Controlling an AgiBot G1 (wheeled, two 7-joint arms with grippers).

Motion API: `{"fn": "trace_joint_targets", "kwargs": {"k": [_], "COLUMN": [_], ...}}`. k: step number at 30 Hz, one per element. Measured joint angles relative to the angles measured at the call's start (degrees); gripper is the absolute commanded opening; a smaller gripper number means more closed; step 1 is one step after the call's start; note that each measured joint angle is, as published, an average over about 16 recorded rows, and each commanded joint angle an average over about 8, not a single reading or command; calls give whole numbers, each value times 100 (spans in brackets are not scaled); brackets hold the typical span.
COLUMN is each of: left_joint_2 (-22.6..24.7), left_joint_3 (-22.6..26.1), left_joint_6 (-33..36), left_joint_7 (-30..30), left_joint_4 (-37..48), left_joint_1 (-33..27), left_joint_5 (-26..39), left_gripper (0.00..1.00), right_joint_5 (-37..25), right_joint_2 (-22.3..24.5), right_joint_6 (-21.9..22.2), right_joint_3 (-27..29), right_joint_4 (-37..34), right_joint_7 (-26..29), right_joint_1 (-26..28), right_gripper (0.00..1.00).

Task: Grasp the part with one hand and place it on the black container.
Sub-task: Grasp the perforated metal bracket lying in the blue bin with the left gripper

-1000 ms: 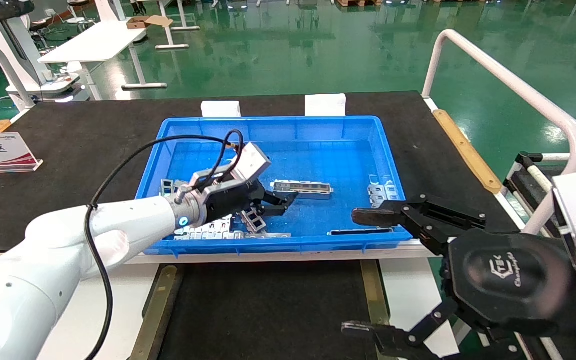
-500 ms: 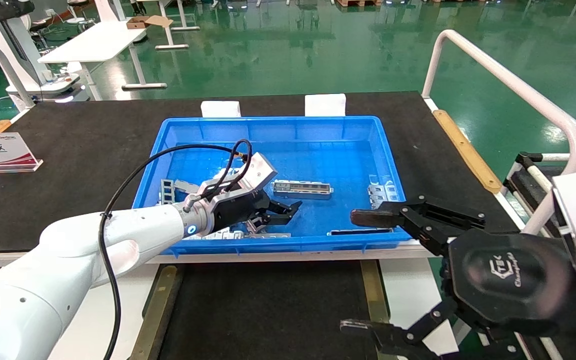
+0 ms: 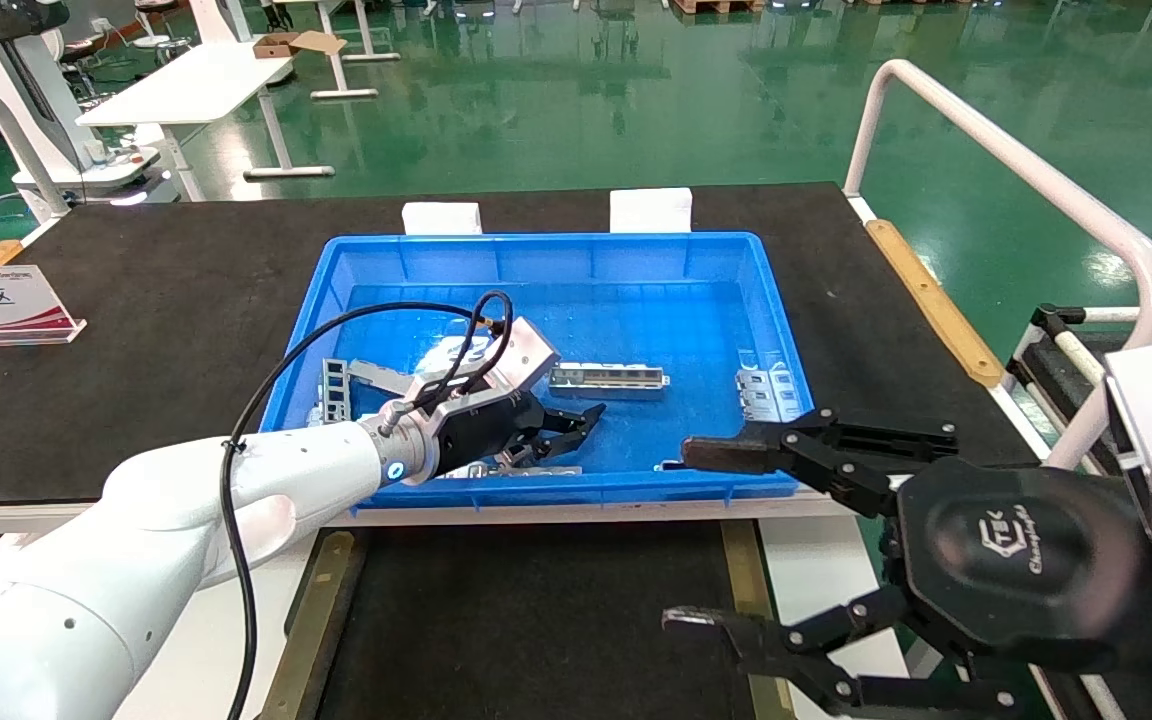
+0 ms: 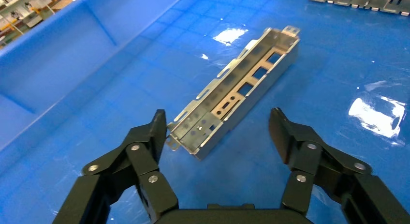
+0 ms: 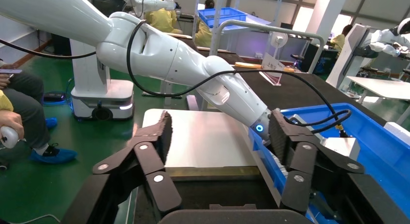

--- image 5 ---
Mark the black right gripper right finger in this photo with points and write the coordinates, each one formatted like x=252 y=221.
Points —
x=304 y=158

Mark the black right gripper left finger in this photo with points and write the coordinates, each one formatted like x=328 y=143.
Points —
x=150 y=158

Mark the silver sheet metal part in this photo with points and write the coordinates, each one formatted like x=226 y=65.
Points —
x=296 y=117

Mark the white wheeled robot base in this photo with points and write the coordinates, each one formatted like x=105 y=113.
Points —
x=105 y=100

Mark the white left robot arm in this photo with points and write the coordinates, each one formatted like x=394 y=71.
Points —
x=160 y=59

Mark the white board with yellowish edge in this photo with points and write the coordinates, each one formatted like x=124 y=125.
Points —
x=205 y=139

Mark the large blue plastic bin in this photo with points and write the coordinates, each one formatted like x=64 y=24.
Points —
x=378 y=152

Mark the white block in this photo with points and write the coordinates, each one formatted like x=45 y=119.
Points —
x=397 y=129

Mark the clear acrylic sign holder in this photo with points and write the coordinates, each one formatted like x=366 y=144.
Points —
x=272 y=66

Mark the white table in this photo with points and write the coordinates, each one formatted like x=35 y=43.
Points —
x=381 y=88

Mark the yellow tube sleeve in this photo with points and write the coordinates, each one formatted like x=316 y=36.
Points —
x=248 y=65

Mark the small white desk fan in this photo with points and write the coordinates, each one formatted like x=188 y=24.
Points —
x=279 y=40

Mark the pale metal tube rack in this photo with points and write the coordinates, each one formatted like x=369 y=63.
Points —
x=272 y=28

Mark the seated person in grey trousers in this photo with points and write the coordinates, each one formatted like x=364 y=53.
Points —
x=25 y=110

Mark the dark-haired person in yellow coat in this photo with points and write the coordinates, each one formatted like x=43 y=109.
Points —
x=203 y=33

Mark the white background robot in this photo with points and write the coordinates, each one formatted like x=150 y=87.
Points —
x=386 y=40

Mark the small blue plastic bin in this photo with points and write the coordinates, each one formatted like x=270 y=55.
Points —
x=224 y=14

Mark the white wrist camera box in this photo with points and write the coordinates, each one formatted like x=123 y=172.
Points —
x=341 y=148

